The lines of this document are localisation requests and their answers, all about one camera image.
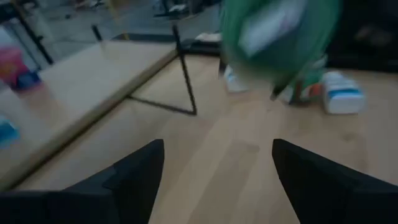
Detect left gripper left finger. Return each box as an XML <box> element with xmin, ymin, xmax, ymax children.
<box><xmin>0</xmin><ymin>139</ymin><xmax>165</xmax><ymax>224</ymax></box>

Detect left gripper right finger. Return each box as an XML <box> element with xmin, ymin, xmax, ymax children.
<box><xmin>272</xmin><ymin>139</ymin><xmax>398</xmax><ymax>224</ymax></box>

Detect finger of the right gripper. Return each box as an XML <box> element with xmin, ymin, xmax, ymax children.
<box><xmin>269</xmin><ymin>76</ymin><xmax>300</xmax><ymax>102</ymax></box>

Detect clear gummies bottle white cap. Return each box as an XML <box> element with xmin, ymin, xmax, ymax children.
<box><xmin>281</xmin><ymin>54</ymin><xmax>329</xmax><ymax>105</ymax></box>

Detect green-capped caffeine bottle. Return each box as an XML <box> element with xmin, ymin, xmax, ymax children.
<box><xmin>219</xmin><ymin>0</ymin><xmax>343</xmax><ymax>94</ymax></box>

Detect pink bottle white cap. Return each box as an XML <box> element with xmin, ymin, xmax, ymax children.
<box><xmin>0</xmin><ymin>45</ymin><xmax>43</xmax><ymax>91</ymax></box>

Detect wooden shelf black metal legs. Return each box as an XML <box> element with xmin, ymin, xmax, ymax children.
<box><xmin>0</xmin><ymin>23</ymin><xmax>199</xmax><ymax>191</ymax></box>

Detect black metal rig frame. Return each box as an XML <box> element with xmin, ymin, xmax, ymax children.
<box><xmin>111</xmin><ymin>32</ymin><xmax>222</xmax><ymax>57</ymax></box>

